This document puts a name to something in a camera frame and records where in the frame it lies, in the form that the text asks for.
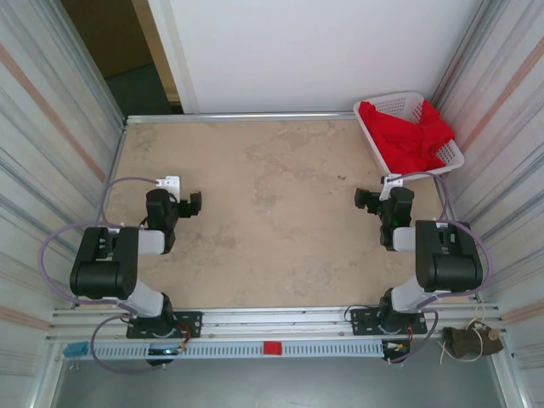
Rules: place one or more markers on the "white perforated plastic basket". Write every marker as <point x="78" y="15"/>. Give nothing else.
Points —
<point x="395" y="104"/>

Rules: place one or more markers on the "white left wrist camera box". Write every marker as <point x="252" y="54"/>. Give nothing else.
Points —
<point x="170" y="182"/>

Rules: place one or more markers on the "red tape square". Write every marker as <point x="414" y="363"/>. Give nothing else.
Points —
<point x="273" y="348"/>

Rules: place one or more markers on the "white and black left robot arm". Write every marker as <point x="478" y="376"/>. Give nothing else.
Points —
<point x="106" y="276"/>

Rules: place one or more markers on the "red printed t-shirt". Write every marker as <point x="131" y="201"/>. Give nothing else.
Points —
<point x="399" y="140"/>

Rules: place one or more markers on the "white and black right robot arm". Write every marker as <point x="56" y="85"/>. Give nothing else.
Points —
<point x="450" y="268"/>

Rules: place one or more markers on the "brown wooden door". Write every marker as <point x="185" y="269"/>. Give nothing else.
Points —
<point x="106" y="38"/>

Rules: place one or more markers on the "brown cloth pouch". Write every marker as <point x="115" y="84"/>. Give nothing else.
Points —
<point x="467" y="342"/>

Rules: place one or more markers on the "aluminium table end rail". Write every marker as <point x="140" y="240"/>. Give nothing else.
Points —
<point x="255" y="117"/>

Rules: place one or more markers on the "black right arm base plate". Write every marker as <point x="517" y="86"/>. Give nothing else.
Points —
<point x="361" y="323"/>

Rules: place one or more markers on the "small circuit board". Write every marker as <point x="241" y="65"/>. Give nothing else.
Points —
<point x="397" y="347"/>
<point x="166" y="351"/>

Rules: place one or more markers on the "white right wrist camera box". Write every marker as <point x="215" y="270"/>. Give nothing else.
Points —
<point x="393" y="180"/>

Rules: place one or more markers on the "cream door frame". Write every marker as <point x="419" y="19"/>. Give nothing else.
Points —
<point x="178" y="76"/>

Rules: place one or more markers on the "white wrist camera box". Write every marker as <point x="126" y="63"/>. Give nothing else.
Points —
<point x="393" y="180"/>
<point x="170" y="182"/>

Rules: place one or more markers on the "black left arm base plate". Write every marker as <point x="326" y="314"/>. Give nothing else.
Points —
<point x="191" y="323"/>

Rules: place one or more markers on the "aluminium mounting rail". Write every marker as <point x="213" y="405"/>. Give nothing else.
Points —
<point x="276" y="319"/>

